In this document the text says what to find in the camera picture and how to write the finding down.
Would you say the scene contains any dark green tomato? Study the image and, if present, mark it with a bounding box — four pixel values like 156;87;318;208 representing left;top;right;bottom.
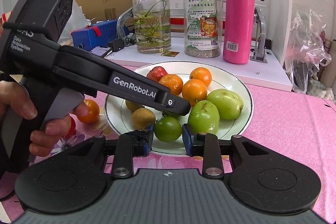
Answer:
162;111;182;119
154;116;182;143

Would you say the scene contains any orange tangerine plate left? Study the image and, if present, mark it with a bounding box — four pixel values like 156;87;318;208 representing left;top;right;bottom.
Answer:
159;74;183;96

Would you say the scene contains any grey metal lever stand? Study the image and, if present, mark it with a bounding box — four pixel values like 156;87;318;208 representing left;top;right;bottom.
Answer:
116;8;135;47

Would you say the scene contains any person's left hand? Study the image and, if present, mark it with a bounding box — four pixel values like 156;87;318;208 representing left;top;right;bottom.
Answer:
0;79;89;158

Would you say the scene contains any clear plastic bag left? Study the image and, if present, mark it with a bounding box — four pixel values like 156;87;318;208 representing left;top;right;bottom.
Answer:
58;0;91;46

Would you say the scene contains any black smartphone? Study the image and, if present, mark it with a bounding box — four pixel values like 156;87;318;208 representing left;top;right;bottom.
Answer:
91;47;113;58

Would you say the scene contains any tan longan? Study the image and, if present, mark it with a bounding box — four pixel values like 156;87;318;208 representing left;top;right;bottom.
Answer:
125;100;143;113
131;108;156;130

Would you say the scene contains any glass vase with plant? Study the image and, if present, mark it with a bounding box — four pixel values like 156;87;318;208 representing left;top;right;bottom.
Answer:
132;0;171;53

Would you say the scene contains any grey metal bracket right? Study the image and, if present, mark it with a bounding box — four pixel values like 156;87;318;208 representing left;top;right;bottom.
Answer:
250;7;268;64

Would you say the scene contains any orange tangerine plate front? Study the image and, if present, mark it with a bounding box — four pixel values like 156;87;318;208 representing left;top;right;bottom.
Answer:
182;79;207;106

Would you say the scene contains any white round plate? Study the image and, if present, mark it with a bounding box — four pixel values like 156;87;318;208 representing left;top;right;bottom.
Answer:
104;60;255;157

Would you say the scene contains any orange tangerine plate back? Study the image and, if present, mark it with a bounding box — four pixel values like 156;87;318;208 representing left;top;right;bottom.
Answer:
189;67;212;87

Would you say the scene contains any clear jar with label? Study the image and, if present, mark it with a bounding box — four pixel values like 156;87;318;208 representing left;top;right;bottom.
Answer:
183;0;223;58

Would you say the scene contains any light green fruit back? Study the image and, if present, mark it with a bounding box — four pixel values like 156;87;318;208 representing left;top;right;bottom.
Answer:
206;89;244;121

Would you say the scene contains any red fruit on cloth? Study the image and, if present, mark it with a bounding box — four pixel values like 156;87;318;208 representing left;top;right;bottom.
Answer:
64;116;76;139

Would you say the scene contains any light green fruit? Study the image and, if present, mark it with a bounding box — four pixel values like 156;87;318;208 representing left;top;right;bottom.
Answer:
206;89;244;121
187;100;220;134

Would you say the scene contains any orange tangerine plate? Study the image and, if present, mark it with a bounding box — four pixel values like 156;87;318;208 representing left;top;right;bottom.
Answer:
182;79;207;106
189;67;212;87
159;74;183;96

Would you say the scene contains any orange tangerine on cloth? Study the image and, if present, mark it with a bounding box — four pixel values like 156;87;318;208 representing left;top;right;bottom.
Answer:
76;100;100;124

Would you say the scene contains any white shelf board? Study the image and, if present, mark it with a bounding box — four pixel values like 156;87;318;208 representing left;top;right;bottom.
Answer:
106;37;291;92

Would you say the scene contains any red fruit in plate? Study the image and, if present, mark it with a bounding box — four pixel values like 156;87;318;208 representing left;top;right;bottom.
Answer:
146;66;168;83

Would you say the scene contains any tan longan back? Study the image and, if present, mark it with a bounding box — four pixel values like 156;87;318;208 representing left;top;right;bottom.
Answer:
125;100;143;113

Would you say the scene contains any blue machine box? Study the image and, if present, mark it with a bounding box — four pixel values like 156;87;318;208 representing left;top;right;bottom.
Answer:
71;20;125;52

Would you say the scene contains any pink thermos bottle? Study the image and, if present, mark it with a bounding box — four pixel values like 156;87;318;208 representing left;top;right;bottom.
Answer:
223;0;265;64

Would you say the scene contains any clear plastic bag right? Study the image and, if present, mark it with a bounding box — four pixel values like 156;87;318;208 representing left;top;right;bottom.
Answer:
284;8;332;94

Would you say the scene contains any clear plastic bag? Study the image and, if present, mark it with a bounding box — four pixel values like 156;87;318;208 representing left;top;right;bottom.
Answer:
284;8;332;94
58;0;91;46

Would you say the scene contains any tan longan front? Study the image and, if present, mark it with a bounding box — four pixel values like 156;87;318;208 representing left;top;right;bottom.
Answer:
131;108;156;130

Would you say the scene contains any light green fruit front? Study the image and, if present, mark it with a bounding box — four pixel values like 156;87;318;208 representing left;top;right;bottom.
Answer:
187;100;220;134

